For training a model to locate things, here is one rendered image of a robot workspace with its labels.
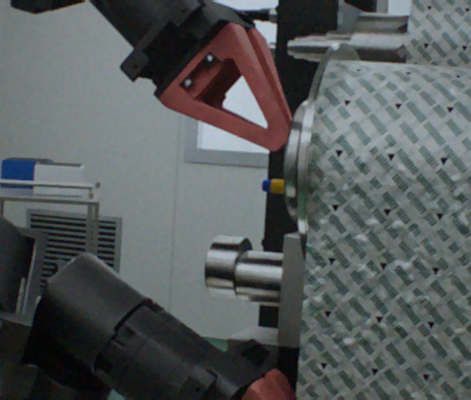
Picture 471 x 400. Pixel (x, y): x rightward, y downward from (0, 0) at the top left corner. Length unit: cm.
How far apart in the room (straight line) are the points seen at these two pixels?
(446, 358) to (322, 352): 7
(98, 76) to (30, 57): 47
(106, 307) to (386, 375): 16
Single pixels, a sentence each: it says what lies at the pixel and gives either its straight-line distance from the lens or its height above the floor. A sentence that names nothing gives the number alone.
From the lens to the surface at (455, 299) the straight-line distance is 65.
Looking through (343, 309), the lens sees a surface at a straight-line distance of 67.
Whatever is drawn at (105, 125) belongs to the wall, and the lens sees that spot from 689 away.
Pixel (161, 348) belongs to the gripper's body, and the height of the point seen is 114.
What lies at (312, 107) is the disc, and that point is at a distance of 66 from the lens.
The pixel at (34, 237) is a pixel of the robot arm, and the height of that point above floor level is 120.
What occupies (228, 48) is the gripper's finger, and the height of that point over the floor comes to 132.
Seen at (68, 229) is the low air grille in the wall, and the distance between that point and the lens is 700.
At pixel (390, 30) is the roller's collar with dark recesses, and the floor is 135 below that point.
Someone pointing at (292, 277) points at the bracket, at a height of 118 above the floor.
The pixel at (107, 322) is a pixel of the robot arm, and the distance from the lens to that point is 69.
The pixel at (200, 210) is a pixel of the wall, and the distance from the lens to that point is 667.
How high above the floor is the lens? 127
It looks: 4 degrees down
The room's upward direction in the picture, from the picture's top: 3 degrees clockwise
